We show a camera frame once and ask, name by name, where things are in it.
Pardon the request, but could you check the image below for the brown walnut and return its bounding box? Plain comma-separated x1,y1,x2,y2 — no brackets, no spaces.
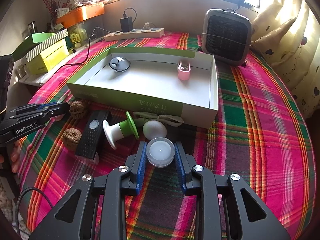
69,100,87,119
62,128,82,151

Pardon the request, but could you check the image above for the translucent round jar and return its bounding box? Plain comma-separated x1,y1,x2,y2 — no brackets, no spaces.
146,137,175,168

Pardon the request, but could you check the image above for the green white suction holder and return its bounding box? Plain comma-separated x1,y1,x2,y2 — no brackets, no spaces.
102,111,139,150

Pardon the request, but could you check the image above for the white egg-shaped light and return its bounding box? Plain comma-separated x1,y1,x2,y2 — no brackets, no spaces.
143,120,167,140

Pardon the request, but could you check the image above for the black rectangular device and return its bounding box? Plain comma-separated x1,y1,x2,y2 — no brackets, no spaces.
75,110,112,165

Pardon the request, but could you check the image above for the white cable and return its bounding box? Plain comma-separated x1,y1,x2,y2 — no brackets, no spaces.
133,112,185,127

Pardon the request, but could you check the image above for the black white round gadget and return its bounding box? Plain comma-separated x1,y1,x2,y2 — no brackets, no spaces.
109,56,131,72

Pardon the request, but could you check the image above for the pink clip holder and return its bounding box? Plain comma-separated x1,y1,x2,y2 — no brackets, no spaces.
54,114,65,121
177,61,191,81

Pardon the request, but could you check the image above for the yellow green box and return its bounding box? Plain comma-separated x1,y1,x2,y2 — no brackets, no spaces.
27,39,69,75

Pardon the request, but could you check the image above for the striped white box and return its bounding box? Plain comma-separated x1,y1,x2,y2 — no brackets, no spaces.
25,29,68,62

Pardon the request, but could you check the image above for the green folded box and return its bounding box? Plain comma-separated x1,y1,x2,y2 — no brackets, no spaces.
12,33,54,61

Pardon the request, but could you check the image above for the yellow green toy figure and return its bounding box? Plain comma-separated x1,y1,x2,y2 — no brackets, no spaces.
69,28,88,48

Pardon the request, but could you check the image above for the green white cardboard box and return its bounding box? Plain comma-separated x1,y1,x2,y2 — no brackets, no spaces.
67,47,219,128

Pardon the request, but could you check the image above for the orange shelf tray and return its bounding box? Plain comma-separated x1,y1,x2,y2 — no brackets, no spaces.
56,2,105,28

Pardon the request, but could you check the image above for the black charger plug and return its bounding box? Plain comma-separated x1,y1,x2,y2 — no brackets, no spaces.
120,16,133,33

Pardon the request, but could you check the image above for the white power strip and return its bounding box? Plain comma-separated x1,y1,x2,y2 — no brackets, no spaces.
104,28,164,41

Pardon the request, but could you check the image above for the grey portable heater fan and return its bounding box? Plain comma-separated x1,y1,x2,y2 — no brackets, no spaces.
202,9,253,66

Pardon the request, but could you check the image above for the cream heart-pattern curtain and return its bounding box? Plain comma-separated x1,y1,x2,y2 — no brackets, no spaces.
251,0,319,119

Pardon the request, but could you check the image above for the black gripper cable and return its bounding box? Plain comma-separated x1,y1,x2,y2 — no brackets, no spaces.
15,187,54,235

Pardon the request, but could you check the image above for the black charger cable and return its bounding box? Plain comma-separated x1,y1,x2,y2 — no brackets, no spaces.
53,7,138,72

